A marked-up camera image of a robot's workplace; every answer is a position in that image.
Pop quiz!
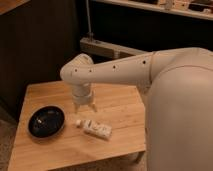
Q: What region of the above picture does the dark wooden cabinet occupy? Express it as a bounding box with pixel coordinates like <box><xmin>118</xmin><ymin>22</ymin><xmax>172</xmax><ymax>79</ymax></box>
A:
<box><xmin>0</xmin><ymin>0</ymin><xmax>78</xmax><ymax>119</ymax></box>

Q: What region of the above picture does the wooden side table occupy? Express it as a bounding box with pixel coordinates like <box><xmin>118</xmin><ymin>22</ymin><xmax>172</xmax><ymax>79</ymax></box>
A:
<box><xmin>8</xmin><ymin>81</ymin><xmax>145</xmax><ymax>171</ymax></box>

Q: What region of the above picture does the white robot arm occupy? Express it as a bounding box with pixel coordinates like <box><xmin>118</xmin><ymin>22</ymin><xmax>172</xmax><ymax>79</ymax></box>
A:
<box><xmin>60</xmin><ymin>47</ymin><xmax>213</xmax><ymax>171</ymax></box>

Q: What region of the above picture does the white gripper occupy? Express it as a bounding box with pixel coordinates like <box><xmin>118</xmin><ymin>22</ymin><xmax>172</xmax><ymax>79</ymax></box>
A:
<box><xmin>72</xmin><ymin>83</ymin><xmax>97</xmax><ymax>113</ymax></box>

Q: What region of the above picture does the white plastic bottle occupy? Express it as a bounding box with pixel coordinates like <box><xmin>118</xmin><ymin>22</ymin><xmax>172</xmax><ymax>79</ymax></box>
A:
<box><xmin>75</xmin><ymin>119</ymin><xmax>112</xmax><ymax>140</ymax></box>

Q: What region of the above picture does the metal pole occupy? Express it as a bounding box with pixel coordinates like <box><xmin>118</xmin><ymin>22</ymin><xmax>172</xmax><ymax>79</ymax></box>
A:
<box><xmin>86</xmin><ymin>0</ymin><xmax>93</xmax><ymax>41</ymax></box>

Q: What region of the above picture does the black ceramic bowl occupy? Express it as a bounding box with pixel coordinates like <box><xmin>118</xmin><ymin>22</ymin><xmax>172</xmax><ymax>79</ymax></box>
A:
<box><xmin>28</xmin><ymin>106</ymin><xmax>65</xmax><ymax>138</ymax></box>

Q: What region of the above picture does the wooden shelf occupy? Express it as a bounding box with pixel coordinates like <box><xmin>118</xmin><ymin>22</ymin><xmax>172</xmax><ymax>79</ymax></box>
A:
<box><xmin>94</xmin><ymin>0</ymin><xmax>213</xmax><ymax>21</ymax></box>

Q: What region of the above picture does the long grey case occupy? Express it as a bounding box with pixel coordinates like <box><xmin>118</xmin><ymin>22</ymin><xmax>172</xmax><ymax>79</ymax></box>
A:
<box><xmin>80</xmin><ymin>37</ymin><xmax>144</xmax><ymax>59</ymax></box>

